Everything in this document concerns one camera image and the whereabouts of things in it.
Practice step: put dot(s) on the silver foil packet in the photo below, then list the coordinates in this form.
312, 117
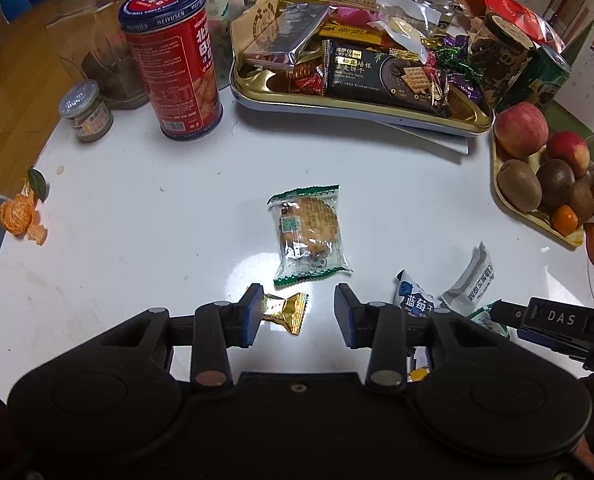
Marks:
287, 35

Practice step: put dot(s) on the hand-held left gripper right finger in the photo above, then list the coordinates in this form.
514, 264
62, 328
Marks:
343, 317

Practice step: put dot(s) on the light brown kiwi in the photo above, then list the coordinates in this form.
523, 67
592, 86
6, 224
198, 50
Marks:
518, 185

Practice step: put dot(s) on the panda print container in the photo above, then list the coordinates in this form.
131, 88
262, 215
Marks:
499, 55

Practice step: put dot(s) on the white packet green edge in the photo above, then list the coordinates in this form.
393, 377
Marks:
492, 322

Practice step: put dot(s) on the white rectangular snack packet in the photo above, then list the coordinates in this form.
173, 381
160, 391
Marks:
469, 280

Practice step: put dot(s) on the red biscuit tin can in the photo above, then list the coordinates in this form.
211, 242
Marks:
177, 60

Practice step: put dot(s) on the green drink can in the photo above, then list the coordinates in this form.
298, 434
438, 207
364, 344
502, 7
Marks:
542, 80

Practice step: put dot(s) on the black cracker packet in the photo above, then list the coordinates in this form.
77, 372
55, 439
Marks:
372, 75

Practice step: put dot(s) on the green leaf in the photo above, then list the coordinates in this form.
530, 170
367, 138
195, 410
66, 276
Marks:
38, 182

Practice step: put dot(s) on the clear packet pale round snack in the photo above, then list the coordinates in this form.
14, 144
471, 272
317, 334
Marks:
402, 25

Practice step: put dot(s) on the large glass jar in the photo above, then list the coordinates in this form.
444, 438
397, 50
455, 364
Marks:
107, 60

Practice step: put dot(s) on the large red apple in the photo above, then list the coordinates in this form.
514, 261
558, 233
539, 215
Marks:
521, 127

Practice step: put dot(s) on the peeled mandarin orange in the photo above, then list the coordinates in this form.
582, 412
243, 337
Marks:
17, 215

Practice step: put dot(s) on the gold foil candy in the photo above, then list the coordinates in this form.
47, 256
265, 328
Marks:
284, 312

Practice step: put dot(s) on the small orange tangerine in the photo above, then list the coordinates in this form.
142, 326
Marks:
564, 220

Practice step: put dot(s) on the beige paper bag brown print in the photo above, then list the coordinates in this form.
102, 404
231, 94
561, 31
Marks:
262, 20

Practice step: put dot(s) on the gold metal tray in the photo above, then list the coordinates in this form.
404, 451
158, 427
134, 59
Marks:
257, 85

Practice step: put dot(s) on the yellow fruit tray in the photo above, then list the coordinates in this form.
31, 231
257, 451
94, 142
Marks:
532, 215

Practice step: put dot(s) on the pink wrapper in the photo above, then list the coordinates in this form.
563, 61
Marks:
354, 14

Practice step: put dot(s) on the black gold snack bar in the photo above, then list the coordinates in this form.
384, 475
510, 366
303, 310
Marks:
349, 32

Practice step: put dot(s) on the small brown kiwi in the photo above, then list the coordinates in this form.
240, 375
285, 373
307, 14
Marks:
582, 200

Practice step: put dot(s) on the round cracker packet green edges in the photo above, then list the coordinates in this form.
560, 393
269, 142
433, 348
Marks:
307, 225

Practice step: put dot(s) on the dark brown kiwi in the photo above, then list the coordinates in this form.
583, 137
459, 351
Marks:
556, 182

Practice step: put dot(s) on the white blue snack packet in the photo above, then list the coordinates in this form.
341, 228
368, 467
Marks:
414, 300

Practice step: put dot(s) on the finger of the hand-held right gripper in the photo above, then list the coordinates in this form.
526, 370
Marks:
509, 316

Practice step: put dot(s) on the small red apple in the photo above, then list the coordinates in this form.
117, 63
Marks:
569, 152

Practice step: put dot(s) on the green white thermos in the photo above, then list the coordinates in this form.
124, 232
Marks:
224, 10

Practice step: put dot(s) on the small glass jar silver lid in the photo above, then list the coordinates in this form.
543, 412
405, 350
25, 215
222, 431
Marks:
84, 110

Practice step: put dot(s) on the red snack bag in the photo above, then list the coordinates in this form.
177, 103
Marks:
517, 7

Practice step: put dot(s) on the red wrapped candy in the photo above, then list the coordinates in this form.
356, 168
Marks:
307, 80

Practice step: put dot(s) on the green twisted candy wrapper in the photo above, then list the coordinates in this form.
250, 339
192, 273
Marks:
452, 57

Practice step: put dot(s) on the orange silver snack packet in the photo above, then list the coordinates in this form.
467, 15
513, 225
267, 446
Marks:
419, 375

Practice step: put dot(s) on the purple wrapped candy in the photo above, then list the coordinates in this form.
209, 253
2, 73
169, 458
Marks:
464, 87
455, 42

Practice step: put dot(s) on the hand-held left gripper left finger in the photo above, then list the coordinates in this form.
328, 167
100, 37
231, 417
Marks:
251, 317

